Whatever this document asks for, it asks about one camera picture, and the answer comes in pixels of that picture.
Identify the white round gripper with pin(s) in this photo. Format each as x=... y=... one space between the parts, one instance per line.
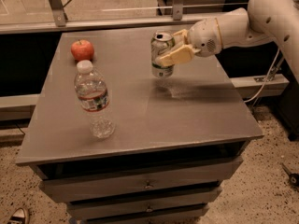
x=204 y=37

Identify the green white 7up can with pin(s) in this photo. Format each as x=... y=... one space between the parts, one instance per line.
x=161 y=43

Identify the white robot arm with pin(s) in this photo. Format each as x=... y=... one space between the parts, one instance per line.
x=262 y=21

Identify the clear plastic water bottle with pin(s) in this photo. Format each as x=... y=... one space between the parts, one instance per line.
x=92 y=92

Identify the grey drawer cabinet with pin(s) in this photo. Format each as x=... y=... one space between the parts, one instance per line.
x=195 y=115

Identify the red apple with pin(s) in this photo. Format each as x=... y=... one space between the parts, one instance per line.
x=82 y=50

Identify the top grey drawer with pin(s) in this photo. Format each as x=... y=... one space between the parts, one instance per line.
x=90 y=187

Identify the grey drawer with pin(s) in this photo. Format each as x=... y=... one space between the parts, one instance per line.
x=143 y=202
x=90 y=187
x=175 y=213

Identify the middle grey drawer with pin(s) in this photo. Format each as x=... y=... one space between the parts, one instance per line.
x=143 y=202

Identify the bottom grey drawer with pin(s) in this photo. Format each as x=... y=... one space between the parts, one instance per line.
x=175 y=213

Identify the black tool on floor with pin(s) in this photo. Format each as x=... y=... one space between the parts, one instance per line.
x=293 y=177

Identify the sneaker shoe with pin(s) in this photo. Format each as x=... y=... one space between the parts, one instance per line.
x=20 y=216

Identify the metal railing frame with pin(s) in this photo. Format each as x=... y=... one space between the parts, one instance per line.
x=45 y=16

